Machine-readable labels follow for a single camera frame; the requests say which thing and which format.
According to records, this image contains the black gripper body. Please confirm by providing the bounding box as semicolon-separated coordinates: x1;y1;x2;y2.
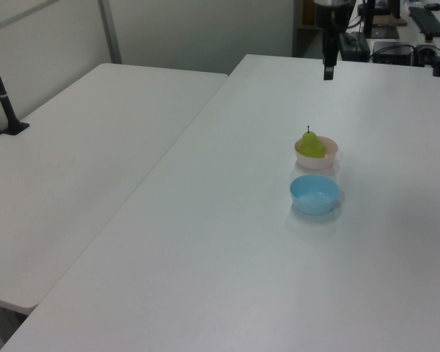
316;4;351;37

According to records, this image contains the green pear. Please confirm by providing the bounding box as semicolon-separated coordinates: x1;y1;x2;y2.
301;125;327;159

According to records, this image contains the pale pink plastic bowl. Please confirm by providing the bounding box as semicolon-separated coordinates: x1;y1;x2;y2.
294;136;340;170

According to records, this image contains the light blue plastic bowl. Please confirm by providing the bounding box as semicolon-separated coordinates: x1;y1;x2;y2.
289;175;340;216

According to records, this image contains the black monitor stand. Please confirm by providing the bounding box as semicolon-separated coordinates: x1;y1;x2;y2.
357;0;377;39

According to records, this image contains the black electronics box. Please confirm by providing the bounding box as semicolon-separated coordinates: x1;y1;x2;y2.
372;40;416;66

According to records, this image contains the black keyboard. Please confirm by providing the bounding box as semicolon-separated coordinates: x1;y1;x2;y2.
408;6;440;37

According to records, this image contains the white side table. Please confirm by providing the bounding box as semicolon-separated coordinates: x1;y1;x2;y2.
0;62;230;309

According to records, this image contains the grey partition post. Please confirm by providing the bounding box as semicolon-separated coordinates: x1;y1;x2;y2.
97;0;123;65

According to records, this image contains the black camera stand pole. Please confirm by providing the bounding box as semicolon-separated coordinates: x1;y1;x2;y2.
0;32;31;136

